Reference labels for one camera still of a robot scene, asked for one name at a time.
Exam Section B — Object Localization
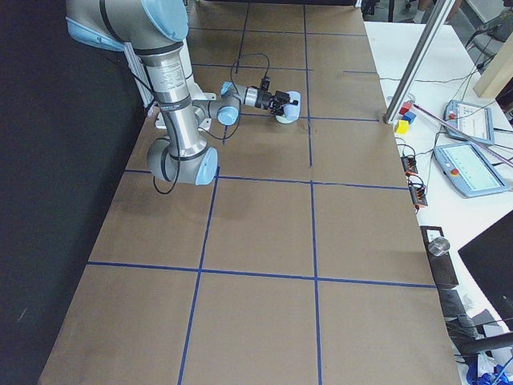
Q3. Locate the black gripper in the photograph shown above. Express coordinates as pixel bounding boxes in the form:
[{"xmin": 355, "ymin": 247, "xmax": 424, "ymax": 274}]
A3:
[{"xmin": 256, "ymin": 90, "xmax": 299, "ymax": 116}]

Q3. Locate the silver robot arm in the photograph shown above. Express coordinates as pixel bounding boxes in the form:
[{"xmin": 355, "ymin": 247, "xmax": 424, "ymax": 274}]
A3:
[{"xmin": 66, "ymin": 1, "xmax": 301, "ymax": 185}]

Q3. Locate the near teach pendant tablet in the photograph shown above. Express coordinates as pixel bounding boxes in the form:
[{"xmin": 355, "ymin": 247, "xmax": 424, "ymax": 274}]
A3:
[{"xmin": 434, "ymin": 142, "xmax": 510, "ymax": 198}]

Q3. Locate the teach pendant tablet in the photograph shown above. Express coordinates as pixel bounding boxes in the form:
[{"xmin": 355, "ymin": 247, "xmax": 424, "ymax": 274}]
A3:
[
  {"xmin": 434, "ymin": 142, "xmax": 510, "ymax": 198},
  {"xmin": 444, "ymin": 99, "xmax": 495, "ymax": 144}
]

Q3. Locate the black orange connector board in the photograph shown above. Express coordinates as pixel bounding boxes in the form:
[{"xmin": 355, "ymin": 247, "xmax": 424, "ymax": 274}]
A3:
[{"xmin": 400, "ymin": 155, "xmax": 428, "ymax": 211}]

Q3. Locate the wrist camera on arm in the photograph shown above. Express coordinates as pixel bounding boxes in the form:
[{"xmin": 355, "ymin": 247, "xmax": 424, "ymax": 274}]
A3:
[{"xmin": 260, "ymin": 75, "xmax": 270, "ymax": 92}]

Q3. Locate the yellow cube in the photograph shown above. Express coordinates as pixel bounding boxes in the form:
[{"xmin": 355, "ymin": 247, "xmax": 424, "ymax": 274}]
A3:
[{"xmin": 394, "ymin": 120, "xmax": 410, "ymax": 135}]

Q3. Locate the mint green bowl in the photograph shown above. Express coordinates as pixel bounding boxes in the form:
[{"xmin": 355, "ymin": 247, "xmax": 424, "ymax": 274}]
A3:
[{"xmin": 275, "ymin": 115, "xmax": 299, "ymax": 124}]

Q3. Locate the red cube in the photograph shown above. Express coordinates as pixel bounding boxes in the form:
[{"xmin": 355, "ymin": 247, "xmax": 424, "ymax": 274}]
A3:
[{"xmin": 399, "ymin": 102, "xmax": 412, "ymax": 116}]

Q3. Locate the blue cube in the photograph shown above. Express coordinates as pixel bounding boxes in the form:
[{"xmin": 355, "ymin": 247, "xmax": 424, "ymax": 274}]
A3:
[{"xmin": 402, "ymin": 111, "xmax": 416, "ymax": 124}]

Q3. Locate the light blue plastic cup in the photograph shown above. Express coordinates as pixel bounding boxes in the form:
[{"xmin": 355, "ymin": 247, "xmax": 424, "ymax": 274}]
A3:
[{"xmin": 284, "ymin": 92, "xmax": 301, "ymax": 118}]

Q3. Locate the small metal cup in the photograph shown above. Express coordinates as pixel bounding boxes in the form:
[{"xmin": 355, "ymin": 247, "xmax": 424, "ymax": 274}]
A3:
[{"xmin": 427, "ymin": 237, "xmax": 450, "ymax": 257}]

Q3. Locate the far teach pendant tablet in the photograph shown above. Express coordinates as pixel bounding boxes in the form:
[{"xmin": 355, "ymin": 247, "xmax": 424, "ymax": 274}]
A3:
[{"xmin": 444, "ymin": 99, "xmax": 495, "ymax": 144}]

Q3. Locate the aluminium frame post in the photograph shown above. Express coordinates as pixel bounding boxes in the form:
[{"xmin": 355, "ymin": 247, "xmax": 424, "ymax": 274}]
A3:
[{"xmin": 383, "ymin": 0, "xmax": 456, "ymax": 124}]

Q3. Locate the reacher grabber stick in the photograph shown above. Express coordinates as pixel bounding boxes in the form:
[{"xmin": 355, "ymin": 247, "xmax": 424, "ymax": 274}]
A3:
[{"xmin": 412, "ymin": 103, "xmax": 513, "ymax": 168}]

